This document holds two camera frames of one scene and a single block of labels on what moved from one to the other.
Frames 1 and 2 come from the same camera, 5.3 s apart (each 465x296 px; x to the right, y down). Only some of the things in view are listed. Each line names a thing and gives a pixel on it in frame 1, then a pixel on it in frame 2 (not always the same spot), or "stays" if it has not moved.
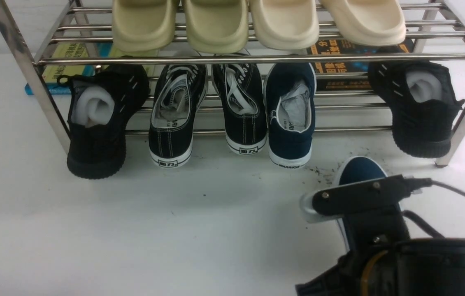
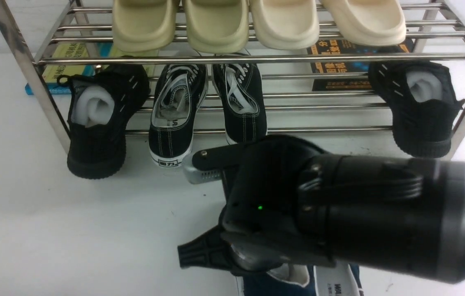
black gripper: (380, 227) to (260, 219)
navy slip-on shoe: (289, 91) to (286, 280)
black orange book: (332, 46) stays
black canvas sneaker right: (240, 90) stays
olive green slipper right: (216, 26) stays
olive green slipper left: (143, 25) stays
